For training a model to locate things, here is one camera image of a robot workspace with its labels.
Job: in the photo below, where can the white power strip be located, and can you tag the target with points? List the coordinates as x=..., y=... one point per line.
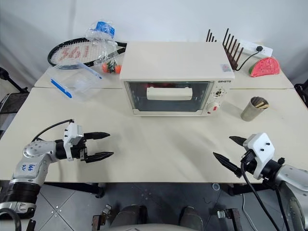
x=247, y=45

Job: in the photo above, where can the black equipment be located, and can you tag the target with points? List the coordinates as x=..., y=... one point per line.
x=302, y=92

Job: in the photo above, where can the dark wooden dish rack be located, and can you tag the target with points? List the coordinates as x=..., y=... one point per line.
x=232, y=51

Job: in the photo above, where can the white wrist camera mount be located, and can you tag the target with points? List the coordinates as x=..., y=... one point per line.
x=71, y=134
x=261, y=146

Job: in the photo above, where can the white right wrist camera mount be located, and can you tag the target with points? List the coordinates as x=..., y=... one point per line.
x=261, y=146

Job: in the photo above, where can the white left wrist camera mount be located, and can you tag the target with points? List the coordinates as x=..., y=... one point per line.
x=71, y=134

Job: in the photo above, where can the dark rounded shape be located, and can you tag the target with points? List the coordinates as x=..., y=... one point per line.
x=128, y=215
x=191, y=216

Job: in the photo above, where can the white toaster oven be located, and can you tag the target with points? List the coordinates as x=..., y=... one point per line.
x=173, y=60

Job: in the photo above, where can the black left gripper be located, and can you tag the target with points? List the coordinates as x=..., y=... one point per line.
x=79, y=152

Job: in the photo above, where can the orange toy carrot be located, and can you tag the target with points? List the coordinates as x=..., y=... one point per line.
x=105, y=68
x=118, y=68

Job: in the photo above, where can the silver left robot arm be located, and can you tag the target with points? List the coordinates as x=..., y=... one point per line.
x=36, y=149

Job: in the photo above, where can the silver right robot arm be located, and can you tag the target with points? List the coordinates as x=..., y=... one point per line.
x=291, y=178

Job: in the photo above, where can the black stand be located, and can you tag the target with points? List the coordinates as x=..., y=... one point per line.
x=9, y=80

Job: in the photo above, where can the toy watermelon slice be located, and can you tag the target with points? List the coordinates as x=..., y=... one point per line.
x=264, y=67

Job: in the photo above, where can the clear plastic box blue clips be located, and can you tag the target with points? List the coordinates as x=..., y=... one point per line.
x=79, y=84

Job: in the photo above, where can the wooden stick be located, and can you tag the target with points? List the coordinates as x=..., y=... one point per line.
x=261, y=104

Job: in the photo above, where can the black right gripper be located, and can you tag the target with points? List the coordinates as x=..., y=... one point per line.
x=249, y=161

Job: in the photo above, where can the clear plastic bag blue label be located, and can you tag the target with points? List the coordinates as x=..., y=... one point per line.
x=103, y=30

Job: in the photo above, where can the black mesh chair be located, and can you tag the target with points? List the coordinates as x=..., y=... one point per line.
x=12, y=102

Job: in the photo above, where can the metal cup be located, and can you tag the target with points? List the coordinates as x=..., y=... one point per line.
x=251, y=111

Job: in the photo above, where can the black tennis racket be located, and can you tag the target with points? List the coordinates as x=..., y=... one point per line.
x=51, y=54

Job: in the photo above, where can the metal caster bracket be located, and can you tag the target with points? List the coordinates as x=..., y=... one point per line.
x=102, y=216
x=231, y=216

